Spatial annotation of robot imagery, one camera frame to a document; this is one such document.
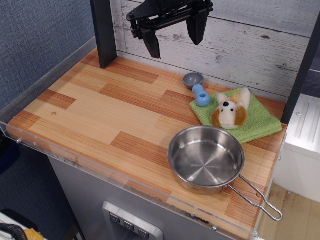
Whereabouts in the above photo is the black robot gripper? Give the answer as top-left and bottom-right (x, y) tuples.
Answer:
(126, 0), (214, 59)

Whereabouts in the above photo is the silver pot with wire handle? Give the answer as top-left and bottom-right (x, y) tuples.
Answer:
(167, 125), (283, 222)

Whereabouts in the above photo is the blue grey toy spoon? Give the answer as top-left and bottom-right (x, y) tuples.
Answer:
(182, 72), (211, 107)

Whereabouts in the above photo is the white brown plush dog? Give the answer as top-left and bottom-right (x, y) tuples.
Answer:
(211, 87), (251, 130)

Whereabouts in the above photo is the green folded cloth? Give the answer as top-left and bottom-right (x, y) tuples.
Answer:
(189, 88), (283, 144)

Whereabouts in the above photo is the clear acrylic table guard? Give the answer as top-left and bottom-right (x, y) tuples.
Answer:
(0, 36), (288, 240)

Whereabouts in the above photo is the grey toy fridge cabinet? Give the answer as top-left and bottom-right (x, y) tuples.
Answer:
(49, 157), (248, 240)

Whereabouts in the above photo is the white side cabinet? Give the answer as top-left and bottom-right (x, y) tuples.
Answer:
(273, 94), (320, 202)

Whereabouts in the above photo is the silver dispenser button panel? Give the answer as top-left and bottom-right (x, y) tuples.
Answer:
(102, 201), (164, 240)

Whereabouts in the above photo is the yellow black object bottom left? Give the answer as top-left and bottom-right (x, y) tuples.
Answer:
(0, 223), (45, 240)

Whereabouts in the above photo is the dark grey right post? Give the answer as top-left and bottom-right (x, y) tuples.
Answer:
(281, 16), (320, 125)

